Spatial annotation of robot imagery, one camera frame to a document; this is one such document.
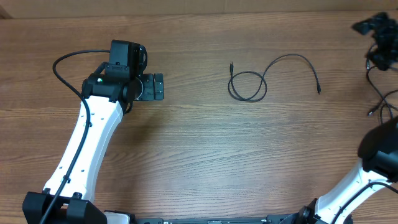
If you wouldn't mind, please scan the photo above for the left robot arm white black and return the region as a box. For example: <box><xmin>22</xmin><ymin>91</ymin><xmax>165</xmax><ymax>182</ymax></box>
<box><xmin>22</xmin><ymin>40</ymin><xmax>164</xmax><ymax>223</ymax></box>

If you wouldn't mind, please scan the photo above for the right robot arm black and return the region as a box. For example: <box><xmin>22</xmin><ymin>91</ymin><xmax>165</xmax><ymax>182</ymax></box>
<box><xmin>265</xmin><ymin>12</ymin><xmax>397</xmax><ymax>223</ymax></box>

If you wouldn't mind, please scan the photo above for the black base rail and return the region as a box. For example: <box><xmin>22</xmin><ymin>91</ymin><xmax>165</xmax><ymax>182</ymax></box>
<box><xmin>104</xmin><ymin>211</ymin><xmax>354</xmax><ymax>224</ymax></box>

